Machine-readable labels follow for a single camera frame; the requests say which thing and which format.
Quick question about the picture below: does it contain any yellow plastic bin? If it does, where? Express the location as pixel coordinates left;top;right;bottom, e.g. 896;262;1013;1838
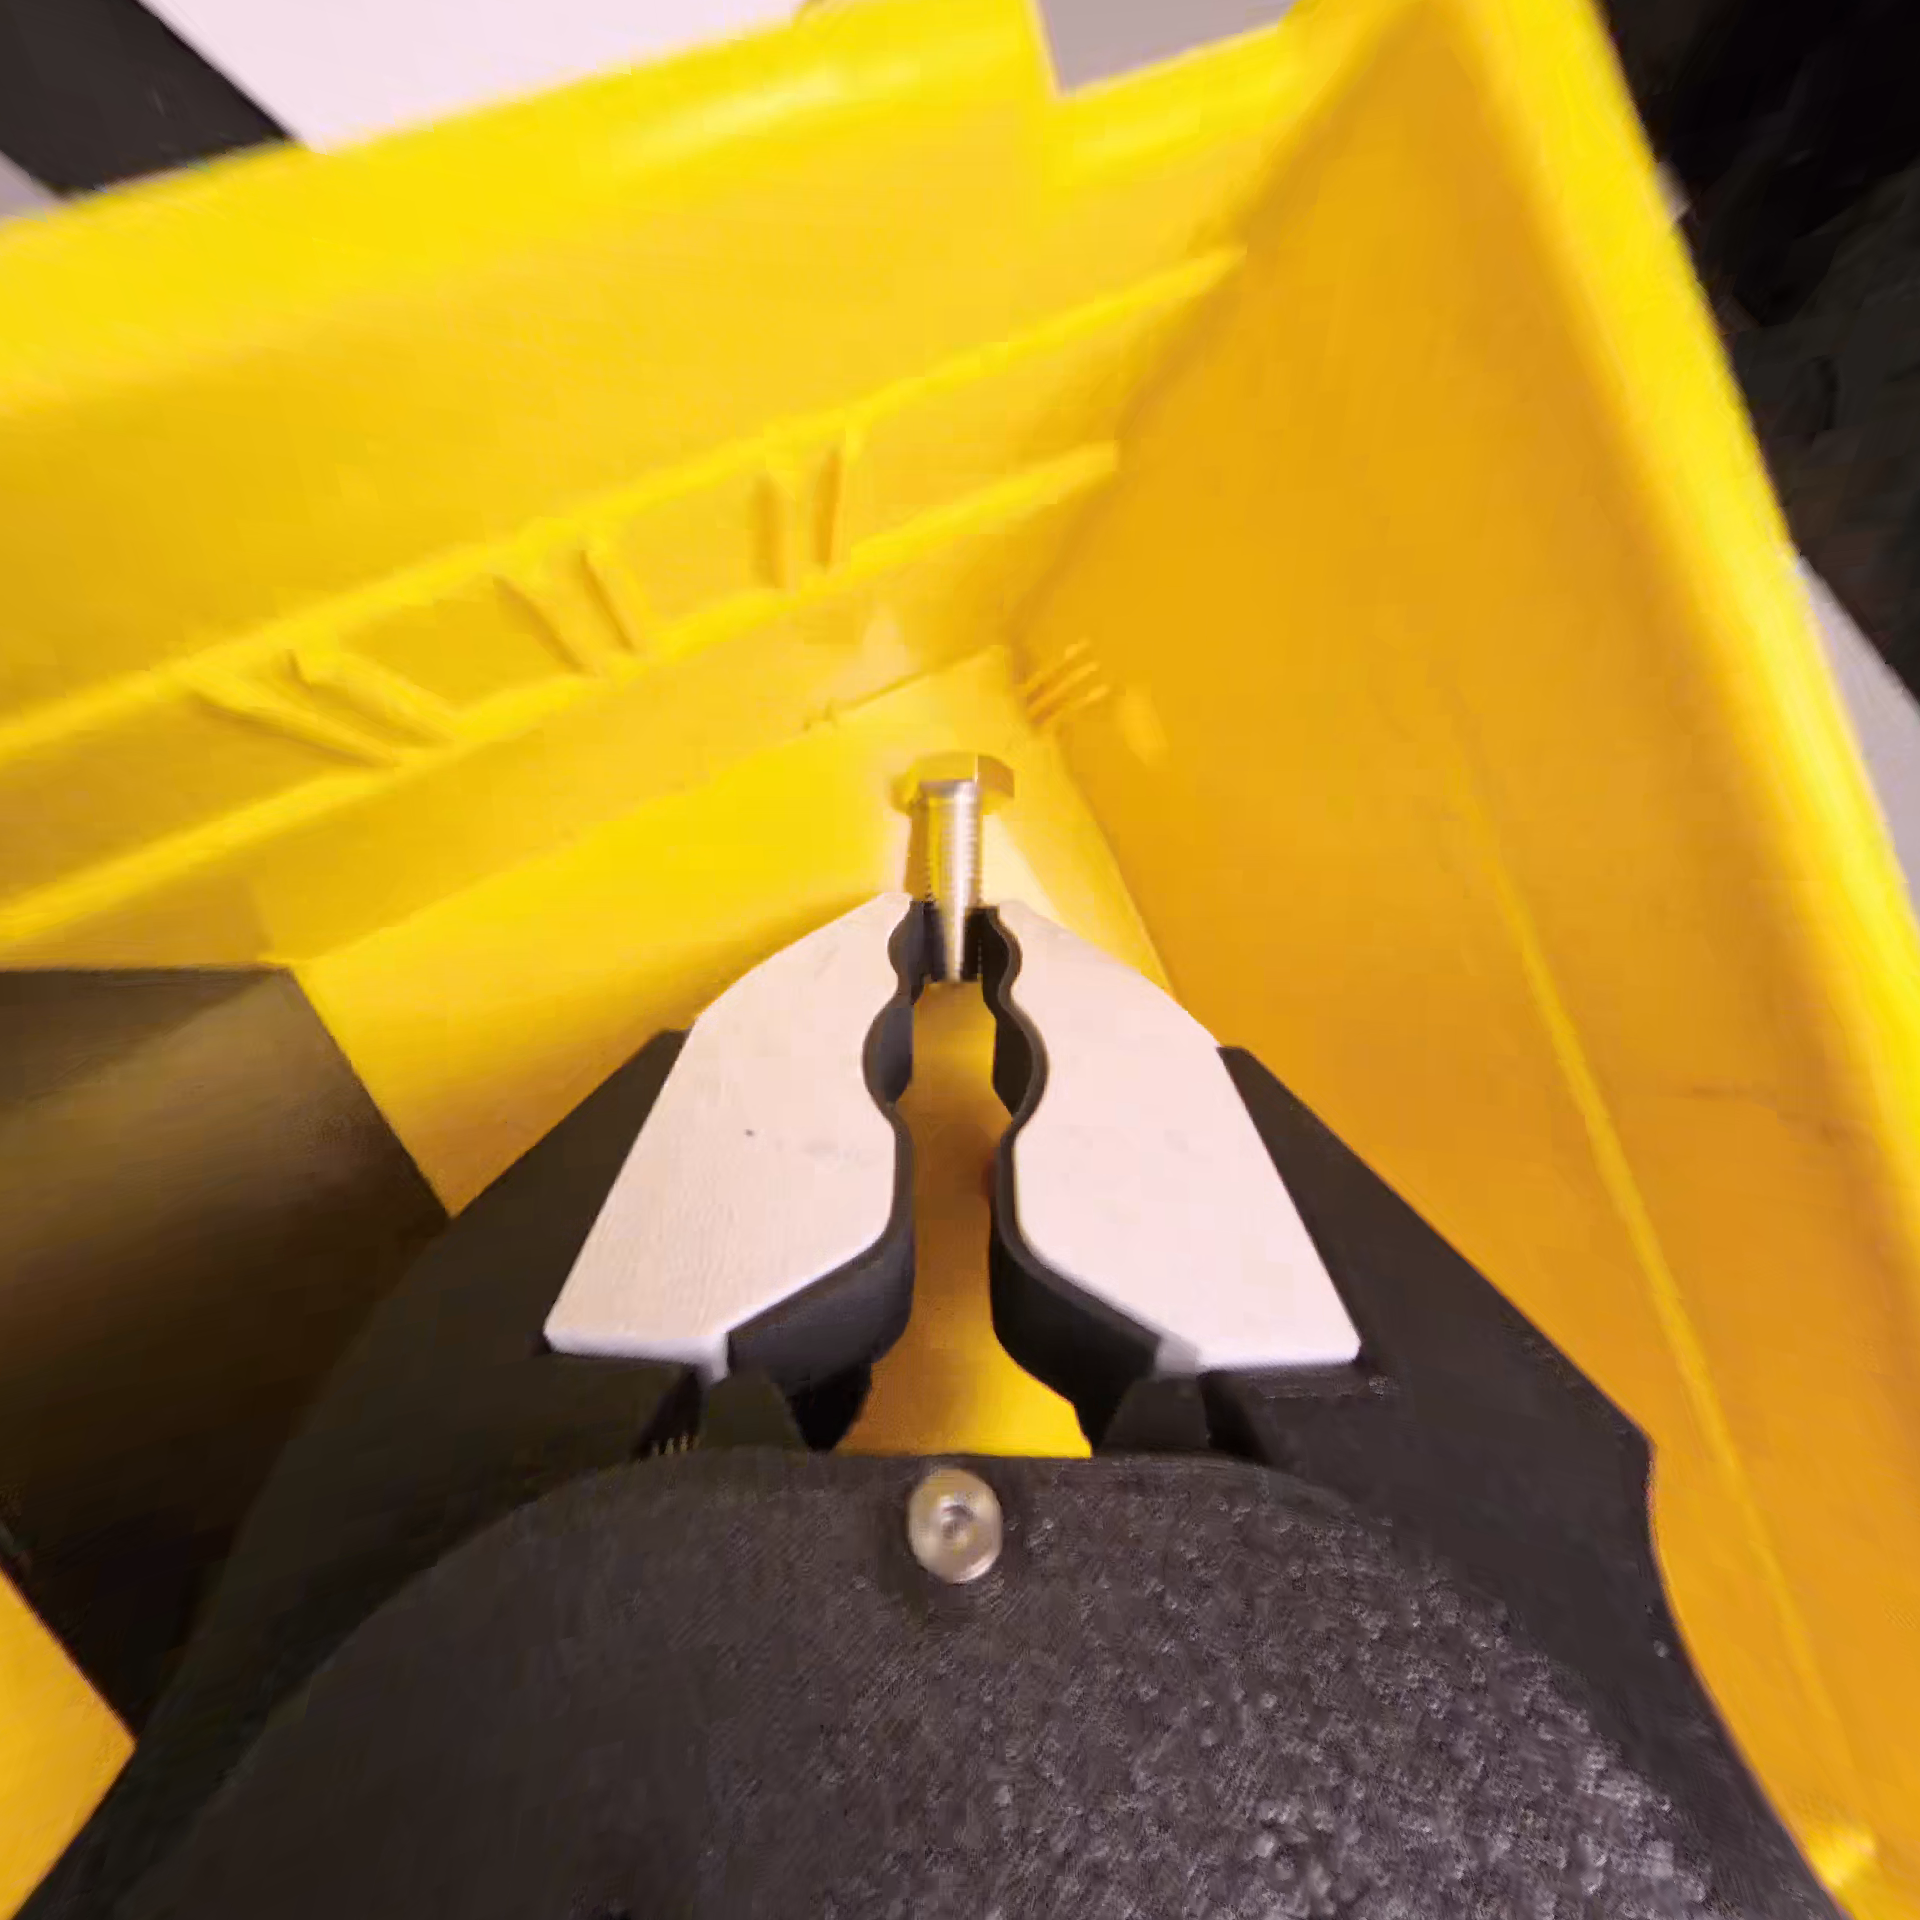
0;0;1920;1920

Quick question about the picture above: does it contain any silver hex bolt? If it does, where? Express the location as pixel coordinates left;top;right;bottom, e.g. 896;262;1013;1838
900;757;1020;988

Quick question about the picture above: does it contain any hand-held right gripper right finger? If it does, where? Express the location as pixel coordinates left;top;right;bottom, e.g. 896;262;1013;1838
968;900;1365;1447

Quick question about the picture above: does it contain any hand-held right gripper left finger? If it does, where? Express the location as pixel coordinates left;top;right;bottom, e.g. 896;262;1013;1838
543;894;920;1447

